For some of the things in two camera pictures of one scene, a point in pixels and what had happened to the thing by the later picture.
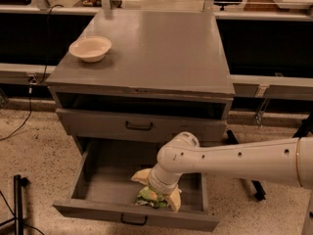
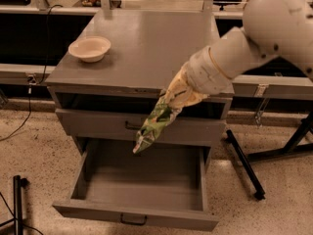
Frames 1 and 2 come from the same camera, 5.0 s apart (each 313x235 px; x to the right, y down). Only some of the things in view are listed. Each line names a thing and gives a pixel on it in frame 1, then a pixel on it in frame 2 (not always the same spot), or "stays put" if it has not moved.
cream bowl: (91, 49) stays put
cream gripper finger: (175, 200) to (186, 98)
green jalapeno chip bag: (152, 198) to (159, 117)
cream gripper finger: (142, 176) to (182, 83)
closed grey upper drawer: (138, 127) stays put
